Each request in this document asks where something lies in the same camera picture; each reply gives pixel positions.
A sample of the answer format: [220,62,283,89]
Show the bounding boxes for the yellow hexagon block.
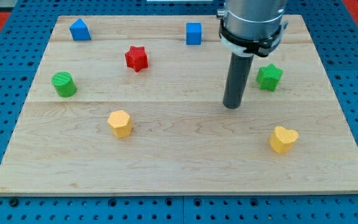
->
[108,110,133,138]

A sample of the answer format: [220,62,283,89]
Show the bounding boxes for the yellow heart block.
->
[269,126,299,154]

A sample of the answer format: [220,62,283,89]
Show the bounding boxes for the wooden board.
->
[0,15,358,197]

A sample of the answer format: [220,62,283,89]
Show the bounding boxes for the red star block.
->
[125,45,149,72]

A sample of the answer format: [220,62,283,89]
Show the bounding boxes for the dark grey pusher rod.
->
[223,53,254,109]

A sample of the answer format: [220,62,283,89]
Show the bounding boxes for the blue cube block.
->
[186,22,202,45]

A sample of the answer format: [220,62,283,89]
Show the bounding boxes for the green star block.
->
[256,63,283,91]

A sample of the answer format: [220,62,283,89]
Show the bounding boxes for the green cylinder block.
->
[51,72,76,98]

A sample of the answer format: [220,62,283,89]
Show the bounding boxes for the blue triangle block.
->
[69,19,91,41]

